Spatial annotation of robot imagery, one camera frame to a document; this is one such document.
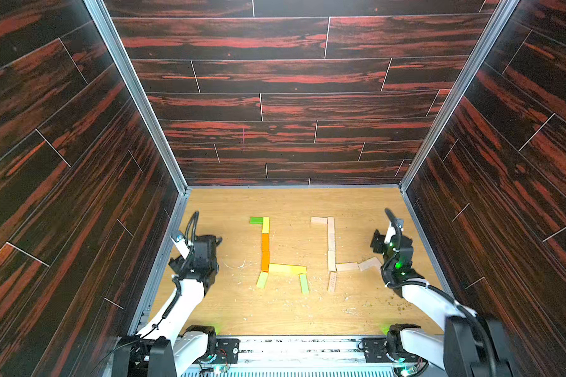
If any natural wood block angled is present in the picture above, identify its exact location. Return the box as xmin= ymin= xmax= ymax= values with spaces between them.
xmin=358 ymin=257 xmax=382 ymax=271

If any natural wood block short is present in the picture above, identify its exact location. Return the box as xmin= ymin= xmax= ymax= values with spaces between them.
xmin=336 ymin=262 xmax=359 ymax=272

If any light green block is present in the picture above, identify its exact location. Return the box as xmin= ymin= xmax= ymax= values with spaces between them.
xmin=299 ymin=273 xmax=310 ymax=295
xmin=256 ymin=271 xmax=269 ymax=289

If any natural wood block bottom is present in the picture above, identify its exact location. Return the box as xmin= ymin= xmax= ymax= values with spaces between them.
xmin=327 ymin=272 xmax=337 ymax=293

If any dark green block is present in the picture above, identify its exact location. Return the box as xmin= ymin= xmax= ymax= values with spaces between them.
xmin=250 ymin=217 xmax=264 ymax=225

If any natural wood block long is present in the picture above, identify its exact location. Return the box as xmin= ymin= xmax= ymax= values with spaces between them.
xmin=327 ymin=217 xmax=336 ymax=252

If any dark orange block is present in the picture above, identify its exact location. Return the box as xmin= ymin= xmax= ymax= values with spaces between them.
xmin=262 ymin=233 xmax=270 ymax=252

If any yellow-green block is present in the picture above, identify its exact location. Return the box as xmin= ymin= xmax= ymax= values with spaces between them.
xmin=262 ymin=217 xmax=270 ymax=234

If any natural wood block printed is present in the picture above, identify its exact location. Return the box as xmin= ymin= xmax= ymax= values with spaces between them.
xmin=311 ymin=217 xmax=328 ymax=225

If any yellow block small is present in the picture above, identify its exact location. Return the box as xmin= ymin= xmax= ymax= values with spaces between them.
xmin=290 ymin=265 xmax=307 ymax=275

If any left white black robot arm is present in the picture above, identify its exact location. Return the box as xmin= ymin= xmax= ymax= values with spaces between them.
xmin=105 ymin=211 xmax=223 ymax=376

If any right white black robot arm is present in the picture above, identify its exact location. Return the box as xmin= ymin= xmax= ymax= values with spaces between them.
xmin=370 ymin=209 xmax=520 ymax=376

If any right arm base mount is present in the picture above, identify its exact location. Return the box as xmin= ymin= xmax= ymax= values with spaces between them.
xmin=357 ymin=337 xmax=425 ymax=364

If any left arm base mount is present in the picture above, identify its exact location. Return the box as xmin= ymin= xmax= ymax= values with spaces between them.
xmin=193 ymin=337 xmax=241 ymax=366

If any front aluminium rail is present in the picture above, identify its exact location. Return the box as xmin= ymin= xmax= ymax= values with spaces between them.
xmin=181 ymin=336 xmax=446 ymax=376

